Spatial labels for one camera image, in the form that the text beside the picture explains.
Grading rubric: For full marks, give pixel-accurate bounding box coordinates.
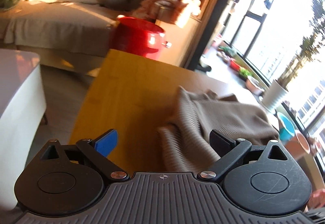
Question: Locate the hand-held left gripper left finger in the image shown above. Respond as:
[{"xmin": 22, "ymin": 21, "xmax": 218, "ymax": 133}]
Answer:
[{"xmin": 41, "ymin": 129, "xmax": 127, "ymax": 181}]

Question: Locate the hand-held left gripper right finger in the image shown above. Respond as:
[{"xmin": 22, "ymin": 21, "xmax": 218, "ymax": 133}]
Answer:
[{"xmin": 197, "ymin": 129, "xmax": 292, "ymax": 181}]

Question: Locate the striped knit sweater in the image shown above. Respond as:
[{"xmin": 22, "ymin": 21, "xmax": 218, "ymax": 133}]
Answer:
[{"xmin": 156, "ymin": 85, "xmax": 281, "ymax": 172}]

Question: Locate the pile of pink clothes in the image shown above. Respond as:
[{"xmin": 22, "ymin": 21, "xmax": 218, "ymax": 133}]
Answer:
[{"xmin": 132, "ymin": 0, "xmax": 202, "ymax": 29}]

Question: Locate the blue plant pot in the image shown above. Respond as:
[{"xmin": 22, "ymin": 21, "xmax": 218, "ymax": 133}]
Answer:
[{"xmin": 276, "ymin": 112, "xmax": 296, "ymax": 141}]

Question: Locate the white ribbed plant pot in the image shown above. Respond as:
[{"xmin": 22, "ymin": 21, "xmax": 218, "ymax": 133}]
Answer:
[{"xmin": 261, "ymin": 79, "xmax": 290, "ymax": 113}]

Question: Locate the small green potted plant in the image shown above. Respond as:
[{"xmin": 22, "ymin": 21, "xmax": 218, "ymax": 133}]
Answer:
[{"xmin": 237, "ymin": 68, "xmax": 253, "ymax": 81}]

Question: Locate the terracotta plant pot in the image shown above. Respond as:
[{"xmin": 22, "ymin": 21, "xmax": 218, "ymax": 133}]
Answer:
[{"xmin": 284, "ymin": 130, "xmax": 311, "ymax": 161}]

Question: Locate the white side table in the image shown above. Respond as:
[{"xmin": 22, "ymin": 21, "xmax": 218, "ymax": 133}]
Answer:
[{"xmin": 0, "ymin": 49, "xmax": 47, "ymax": 210}]

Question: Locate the beige cabinet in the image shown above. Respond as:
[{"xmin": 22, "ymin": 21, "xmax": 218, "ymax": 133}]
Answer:
[{"xmin": 155, "ymin": 8, "xmax": 201, "ymax": 67}]

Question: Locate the red plastic basin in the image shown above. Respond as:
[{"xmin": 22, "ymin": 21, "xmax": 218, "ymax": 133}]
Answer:
[{"xmin": 112, "ymin": 17, "xmax": 173, "ymax": 60}]

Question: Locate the bed with beige cover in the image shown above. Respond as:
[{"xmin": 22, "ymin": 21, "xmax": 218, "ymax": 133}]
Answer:
[{"xmin": 0, "ymin": 0, "xmax": 121, "ymax": 77}]

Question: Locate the brown curtain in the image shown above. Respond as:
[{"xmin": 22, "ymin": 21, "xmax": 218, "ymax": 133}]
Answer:
[{"xmin": 188, "ymin": 0, "xmax": 234, "ymax": 72}]

